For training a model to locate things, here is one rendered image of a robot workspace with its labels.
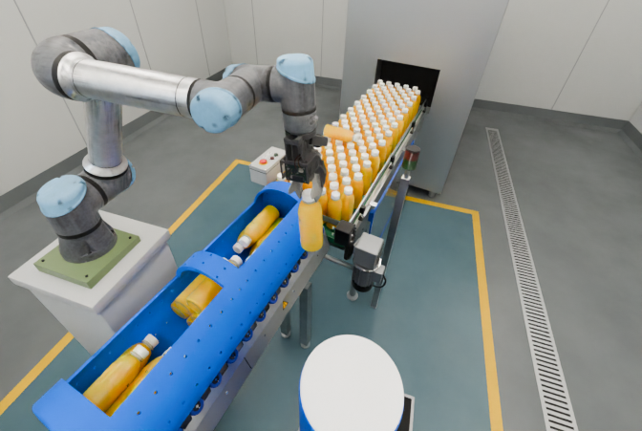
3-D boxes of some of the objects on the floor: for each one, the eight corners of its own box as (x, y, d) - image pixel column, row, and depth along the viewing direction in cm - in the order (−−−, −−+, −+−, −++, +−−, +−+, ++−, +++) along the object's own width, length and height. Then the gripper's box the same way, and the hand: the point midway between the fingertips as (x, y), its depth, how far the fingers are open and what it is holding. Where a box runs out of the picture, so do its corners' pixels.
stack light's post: (370, 306, 217) (400, 178, 148) (372, 301, 220) (402, 174, 150) (375, 309, 215) (409, 181, 146) (377, 304, 218) (411, 176, 149)
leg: (298, 345, 194) (297, 286, 155) (303, 337, 198) (303, 277, 159) (307, 350, 192) (308, 290, 153) (311, 341, 197) (313, 282, 157)
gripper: (267, 134, 69) (278, 209, 82) (315, 141, 66) (319, 219, 78) (285, 119, 76) (292, 191, 88) (330, 125, 72) (331, 200, 85)
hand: (309, 194), depth 85 cm, fingers closed on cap, 4 cm apart
